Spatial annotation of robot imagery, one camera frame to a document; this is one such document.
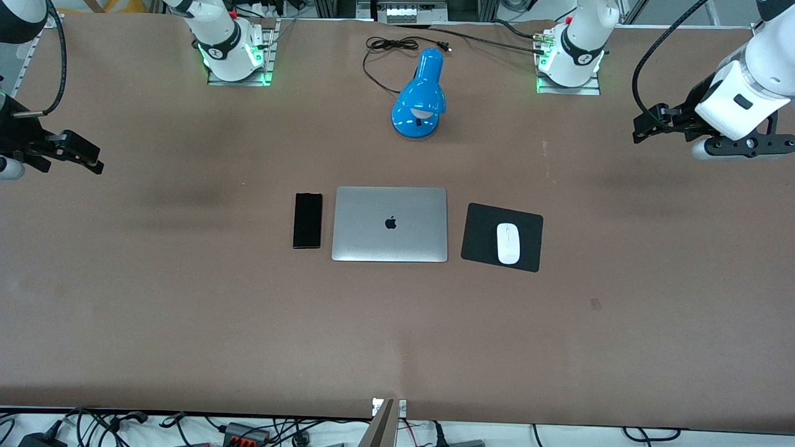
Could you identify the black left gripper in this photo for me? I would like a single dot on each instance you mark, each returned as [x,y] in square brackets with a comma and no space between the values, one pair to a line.
[690,103]

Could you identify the camera support post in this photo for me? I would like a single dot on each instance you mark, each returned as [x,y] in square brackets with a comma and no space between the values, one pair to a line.
[380,431]

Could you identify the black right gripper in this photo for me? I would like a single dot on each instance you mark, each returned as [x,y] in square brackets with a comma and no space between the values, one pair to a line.
[13,133]

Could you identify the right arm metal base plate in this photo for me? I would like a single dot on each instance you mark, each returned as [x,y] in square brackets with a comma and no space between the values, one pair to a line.
[264,71]

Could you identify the grey power strip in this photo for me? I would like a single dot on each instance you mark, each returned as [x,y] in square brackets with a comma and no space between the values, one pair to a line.
[416,13]

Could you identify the black power adapter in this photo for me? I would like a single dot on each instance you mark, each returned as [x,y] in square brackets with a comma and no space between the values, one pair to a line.
[40,441]

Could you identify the silver closed laptop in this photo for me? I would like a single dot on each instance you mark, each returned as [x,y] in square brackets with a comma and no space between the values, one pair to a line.
[389,225]

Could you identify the white computer mouse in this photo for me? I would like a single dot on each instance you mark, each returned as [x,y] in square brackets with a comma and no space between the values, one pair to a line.
[508,244]

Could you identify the blue desk lamp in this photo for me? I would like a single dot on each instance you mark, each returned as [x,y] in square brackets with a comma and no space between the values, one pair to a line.
[419,99]

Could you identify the black mouse pad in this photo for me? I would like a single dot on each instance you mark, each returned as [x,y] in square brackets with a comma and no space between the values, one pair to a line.
[478,236]

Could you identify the yellow box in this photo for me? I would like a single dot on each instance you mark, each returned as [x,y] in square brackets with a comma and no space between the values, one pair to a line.
[133,5]

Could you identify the black smartphone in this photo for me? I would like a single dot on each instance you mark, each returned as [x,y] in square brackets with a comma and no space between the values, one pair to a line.
[307,220]

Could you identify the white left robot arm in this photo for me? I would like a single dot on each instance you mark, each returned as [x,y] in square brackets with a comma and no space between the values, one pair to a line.
[770,62]

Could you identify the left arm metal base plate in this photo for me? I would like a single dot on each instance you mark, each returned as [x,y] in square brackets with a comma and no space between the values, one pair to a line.
[590,89]

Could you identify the grey connector box orange levers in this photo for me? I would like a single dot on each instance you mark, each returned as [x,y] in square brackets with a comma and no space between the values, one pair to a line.
[239,431]

